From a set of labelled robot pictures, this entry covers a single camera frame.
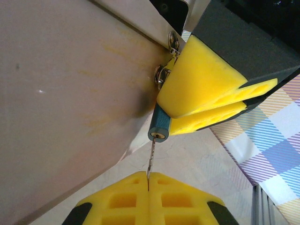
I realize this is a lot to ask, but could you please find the silver metal box hasp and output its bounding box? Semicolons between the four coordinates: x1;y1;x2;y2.
153;30;182;92

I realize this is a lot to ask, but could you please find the aluminium frame rail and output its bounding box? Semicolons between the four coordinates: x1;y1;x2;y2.
251;182;300;225

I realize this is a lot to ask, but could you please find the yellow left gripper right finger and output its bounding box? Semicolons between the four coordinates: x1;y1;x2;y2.
148;172;240;225

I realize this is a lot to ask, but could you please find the fairy print keepsake box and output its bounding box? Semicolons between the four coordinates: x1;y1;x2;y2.
0;0;182;225

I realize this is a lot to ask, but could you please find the small silver key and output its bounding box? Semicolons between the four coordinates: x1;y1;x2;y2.
146;138;157;191

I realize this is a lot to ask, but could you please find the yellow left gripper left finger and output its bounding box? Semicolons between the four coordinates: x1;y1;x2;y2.
61;171;150;225

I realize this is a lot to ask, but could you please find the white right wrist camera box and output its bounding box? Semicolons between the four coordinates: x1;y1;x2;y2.
149;0;208;36

